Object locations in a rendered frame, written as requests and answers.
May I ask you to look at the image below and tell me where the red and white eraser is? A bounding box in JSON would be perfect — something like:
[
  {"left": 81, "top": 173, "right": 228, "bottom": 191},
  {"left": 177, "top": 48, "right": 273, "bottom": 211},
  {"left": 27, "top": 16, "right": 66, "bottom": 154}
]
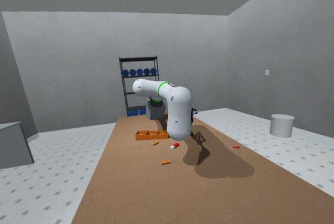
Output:
[{"left": 170, "top": 143, "right": 179, "bottom": 149}]

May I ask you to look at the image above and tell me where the orange rack of bins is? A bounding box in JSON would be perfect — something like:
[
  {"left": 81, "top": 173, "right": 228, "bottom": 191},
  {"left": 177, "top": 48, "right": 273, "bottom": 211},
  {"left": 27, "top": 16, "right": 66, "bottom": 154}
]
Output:
[{"left": 135, "top": 130, "right": 168, "bottom": 141}]

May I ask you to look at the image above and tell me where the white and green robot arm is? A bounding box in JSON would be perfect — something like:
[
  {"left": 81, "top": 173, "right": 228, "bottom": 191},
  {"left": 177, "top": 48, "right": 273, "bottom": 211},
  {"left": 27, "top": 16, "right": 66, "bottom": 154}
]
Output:
[{"left": 133, "top": 79, "right": 193, "bottom": 141}]

